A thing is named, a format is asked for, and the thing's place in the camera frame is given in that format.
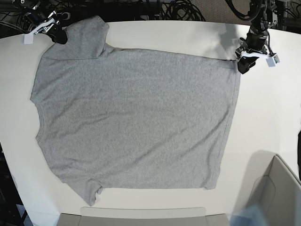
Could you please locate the grey bin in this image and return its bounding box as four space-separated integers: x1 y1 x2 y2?
57 207 230 226
230 154 301 226

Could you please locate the thick black hanging cable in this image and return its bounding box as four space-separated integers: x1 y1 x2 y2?
225 0 253 23

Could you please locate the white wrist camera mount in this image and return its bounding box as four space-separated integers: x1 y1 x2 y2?
23 18 60 44
235 47 280 67

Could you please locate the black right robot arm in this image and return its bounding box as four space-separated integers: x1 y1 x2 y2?
13 0 68 44

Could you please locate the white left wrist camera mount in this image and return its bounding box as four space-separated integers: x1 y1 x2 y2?
235 47 280 67

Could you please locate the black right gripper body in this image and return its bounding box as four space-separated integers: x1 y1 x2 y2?
24 7 58 26

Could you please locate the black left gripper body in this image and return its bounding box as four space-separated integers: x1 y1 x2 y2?
246 29 269 51

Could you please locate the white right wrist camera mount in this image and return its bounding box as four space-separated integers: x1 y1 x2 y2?
23 18 60 44

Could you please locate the grey T-shirt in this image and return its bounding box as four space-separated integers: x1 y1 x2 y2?
30 16 240 205

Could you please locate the grey bin bottom centre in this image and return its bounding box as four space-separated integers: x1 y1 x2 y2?
57 207 230 226

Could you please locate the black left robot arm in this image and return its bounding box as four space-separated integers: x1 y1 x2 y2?
235 0 269 74

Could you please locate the grey bin bottom right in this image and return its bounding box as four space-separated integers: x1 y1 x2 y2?
230 154 301 226

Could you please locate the black cable bundle behind table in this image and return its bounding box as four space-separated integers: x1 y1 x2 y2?
138 0 206 22

